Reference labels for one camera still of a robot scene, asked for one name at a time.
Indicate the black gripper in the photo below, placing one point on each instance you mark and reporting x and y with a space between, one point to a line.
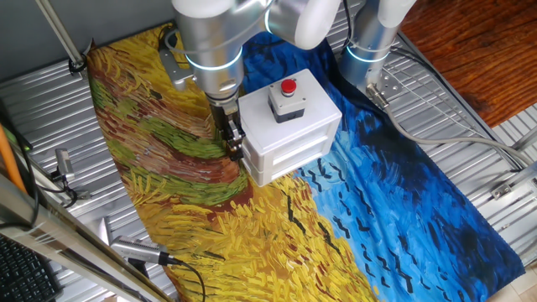
224 115

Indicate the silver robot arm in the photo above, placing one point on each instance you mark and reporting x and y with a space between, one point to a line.
210 38

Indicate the white drawer cabinet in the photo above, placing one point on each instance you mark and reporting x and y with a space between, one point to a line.
319 109

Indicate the grey box red stop button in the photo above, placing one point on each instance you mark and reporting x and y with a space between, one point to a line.
287 102

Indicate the painted wheatfield cloth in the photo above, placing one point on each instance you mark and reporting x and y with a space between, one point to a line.
210 235

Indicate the shiny metal plate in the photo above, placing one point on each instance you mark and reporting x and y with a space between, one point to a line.
104 230

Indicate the black pole clamp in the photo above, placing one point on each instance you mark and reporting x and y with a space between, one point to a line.
77 66

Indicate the grey metal pole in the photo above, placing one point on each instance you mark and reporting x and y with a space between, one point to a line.
59 31

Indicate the orange pole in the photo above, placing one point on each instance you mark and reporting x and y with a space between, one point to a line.
9 161

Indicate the black keyboard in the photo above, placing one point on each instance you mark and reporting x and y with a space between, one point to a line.
23 277

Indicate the aluminium profile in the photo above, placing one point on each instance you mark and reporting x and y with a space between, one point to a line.
526 140

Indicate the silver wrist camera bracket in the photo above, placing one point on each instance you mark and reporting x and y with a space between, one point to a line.
176 71

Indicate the silver bar camera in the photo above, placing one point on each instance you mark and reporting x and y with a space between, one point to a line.
138 249

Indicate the small metal bracket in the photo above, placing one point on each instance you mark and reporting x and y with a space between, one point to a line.
83 195

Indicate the black camera stand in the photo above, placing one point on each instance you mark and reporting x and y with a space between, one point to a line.
138 268

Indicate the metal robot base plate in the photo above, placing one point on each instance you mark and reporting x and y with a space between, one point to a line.
392 86

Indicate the small grey camera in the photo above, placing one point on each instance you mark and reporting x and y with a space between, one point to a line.
64 161

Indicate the aluminium frame bar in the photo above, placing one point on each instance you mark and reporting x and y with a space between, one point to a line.
63 235

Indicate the aluminium bar with corner bracket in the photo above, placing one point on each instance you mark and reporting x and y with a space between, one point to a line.
501 191

